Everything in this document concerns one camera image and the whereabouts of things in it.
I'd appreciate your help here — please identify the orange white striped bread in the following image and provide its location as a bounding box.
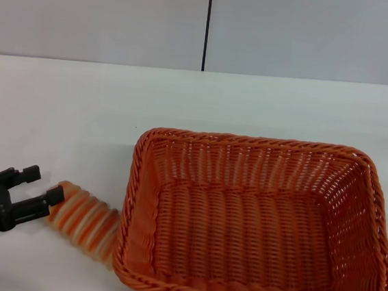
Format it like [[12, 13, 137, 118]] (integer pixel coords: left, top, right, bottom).
[[38, 179, 124, 272]]

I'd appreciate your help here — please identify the orange woven plastic basket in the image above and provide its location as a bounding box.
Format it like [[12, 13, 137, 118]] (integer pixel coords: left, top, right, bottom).
[[110, 123, 388, 291]]

